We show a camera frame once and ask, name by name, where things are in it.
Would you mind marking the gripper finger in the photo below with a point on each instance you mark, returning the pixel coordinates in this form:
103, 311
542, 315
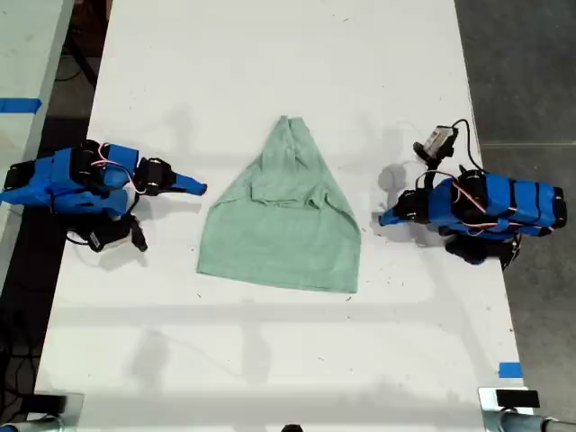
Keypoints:
395, 209
396, 218
189, 181
189, 190

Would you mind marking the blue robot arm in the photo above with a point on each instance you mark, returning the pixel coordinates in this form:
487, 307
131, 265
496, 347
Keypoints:
495, 202
58, 180

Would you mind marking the pale green T-shirt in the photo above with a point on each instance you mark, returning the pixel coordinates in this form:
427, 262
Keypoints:
279, 234

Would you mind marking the long blue tape strip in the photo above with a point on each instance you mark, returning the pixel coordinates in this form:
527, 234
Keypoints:
20, 104

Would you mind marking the small blue tape piece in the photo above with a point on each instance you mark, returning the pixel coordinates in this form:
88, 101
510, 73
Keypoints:
511, 369

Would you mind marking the small black box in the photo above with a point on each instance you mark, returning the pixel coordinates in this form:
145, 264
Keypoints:
50, 402
517, 398

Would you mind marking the small black round object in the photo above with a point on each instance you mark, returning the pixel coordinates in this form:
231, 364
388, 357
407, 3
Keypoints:
292, 428

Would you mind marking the grey metal tube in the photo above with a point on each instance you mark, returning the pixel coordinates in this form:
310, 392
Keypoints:
531, 424
31, 425

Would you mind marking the short black camera stalk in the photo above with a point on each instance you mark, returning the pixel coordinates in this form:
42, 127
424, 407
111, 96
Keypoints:
425, 150
138, 235

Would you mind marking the black camera box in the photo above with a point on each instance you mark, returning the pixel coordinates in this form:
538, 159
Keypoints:
441, 141
108, 239

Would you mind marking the metal table bracket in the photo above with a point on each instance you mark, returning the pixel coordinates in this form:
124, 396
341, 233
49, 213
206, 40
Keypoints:
488, 405
74, 411

